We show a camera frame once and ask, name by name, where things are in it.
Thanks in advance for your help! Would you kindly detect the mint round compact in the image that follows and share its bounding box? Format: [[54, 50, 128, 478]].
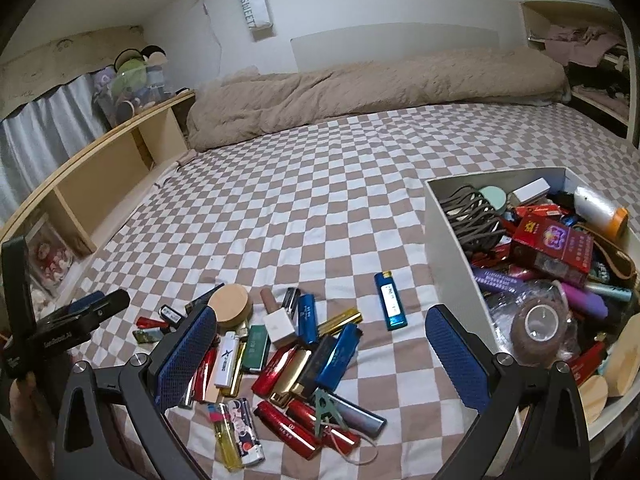
[[477, 186, 507, 213]]

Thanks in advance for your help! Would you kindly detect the purple tube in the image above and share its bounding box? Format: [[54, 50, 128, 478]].
[[560, 282, 610, 318]]

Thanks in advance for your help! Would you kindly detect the pile of lighters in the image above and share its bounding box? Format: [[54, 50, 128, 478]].
[[134, 286, 388, 472]]

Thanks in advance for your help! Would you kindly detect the green clip with cord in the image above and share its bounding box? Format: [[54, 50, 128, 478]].
[[312, 387, 379, 467]]

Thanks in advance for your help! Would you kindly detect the thin wall cord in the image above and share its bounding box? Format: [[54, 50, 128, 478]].
[[195, 0, 223, 81]]

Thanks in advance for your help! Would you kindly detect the white rectangular box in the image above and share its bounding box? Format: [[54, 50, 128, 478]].
[[509, 178, 551, 207]]

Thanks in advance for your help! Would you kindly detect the plastic film roll orange tape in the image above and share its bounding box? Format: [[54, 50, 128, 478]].
[[574, 186, 630, 238]]

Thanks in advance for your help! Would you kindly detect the clear bin with toys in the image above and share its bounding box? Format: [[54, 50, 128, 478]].
[[95, 46, 171, 128]]

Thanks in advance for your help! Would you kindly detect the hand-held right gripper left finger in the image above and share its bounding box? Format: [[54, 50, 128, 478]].
[[54, 305, 220, 480]]

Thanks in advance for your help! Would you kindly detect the white storage box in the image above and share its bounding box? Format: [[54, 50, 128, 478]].
[[424, 166, 640, 461]]

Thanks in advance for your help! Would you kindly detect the brown bandage roll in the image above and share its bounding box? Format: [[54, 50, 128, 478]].
[[510, 296, 571, 366]]

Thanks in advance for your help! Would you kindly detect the framed picture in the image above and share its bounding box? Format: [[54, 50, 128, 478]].
[[22, 212, 76, 301]]

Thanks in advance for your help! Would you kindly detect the beige duvet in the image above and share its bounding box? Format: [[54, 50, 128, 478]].
[[186, 49, 573, 152]]

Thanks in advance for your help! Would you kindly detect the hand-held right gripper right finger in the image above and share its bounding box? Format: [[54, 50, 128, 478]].
[[424, 304, 593, 480]]

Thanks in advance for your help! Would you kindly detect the small oval wooden board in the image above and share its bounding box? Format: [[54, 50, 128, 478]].
[[580, 374, 610, 423]]

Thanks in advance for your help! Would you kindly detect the person's left hand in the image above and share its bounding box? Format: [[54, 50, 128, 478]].
[[9, 374, 57, 442]]

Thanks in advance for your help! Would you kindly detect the pile of pink clothes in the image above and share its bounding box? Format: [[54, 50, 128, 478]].
[[545, 22, 626, 66]]

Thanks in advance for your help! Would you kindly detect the round beige wooden lid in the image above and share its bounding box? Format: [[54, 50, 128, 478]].
[[207, 284, 251, 326]]

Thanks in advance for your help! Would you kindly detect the hanging white paper bag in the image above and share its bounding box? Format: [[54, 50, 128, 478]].
[[237, 0, 277, 42]]

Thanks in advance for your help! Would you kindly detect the cluster of red lighter packs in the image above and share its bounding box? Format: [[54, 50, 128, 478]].
[[505, 202, 576, 222]]

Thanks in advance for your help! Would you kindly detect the lavender long packet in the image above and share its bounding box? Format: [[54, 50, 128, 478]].
[[472, 266, 538, 301]]

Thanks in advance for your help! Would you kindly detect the checkered bedsheet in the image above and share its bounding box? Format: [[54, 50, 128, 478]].
[[65, 102, 640, 480]]

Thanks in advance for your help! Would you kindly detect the blue lighter with white label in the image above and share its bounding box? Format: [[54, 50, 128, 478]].
[[374, 271, 408, 332]]

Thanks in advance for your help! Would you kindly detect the wooden bedside shelf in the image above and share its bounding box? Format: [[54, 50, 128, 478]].
[[0, 89, 197, 311]]

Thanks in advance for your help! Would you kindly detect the wall niche shelf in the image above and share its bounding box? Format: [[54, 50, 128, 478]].
[[520, 0, 640, 148]]

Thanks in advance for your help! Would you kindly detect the grey curtain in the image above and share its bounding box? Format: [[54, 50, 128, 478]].
[[0, 72, 108, 221]]

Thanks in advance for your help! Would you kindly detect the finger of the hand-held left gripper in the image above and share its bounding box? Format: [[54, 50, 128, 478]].
[[75, 288, 132, 333], [40, 292, 108, 323]]

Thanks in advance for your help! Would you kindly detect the large oval wooden board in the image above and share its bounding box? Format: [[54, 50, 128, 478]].
[[602, 312, 640, 398]]

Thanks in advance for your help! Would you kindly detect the beige curtain valance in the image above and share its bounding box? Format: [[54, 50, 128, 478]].
[[0, 25, 148, 121]]

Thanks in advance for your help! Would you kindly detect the red cigarette box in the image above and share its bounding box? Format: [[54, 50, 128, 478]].
[[511, 214, 595, 287]]

